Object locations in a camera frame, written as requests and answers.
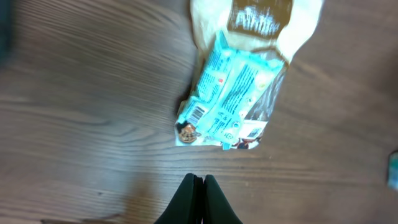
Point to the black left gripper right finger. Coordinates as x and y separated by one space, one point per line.
217 209

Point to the teal snack packet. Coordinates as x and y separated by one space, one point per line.
233 99

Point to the brown white snack bag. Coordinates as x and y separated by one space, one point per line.
253 26

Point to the small teal white carton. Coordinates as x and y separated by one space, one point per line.
392 178

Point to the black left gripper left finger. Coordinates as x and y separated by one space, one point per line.
186 206

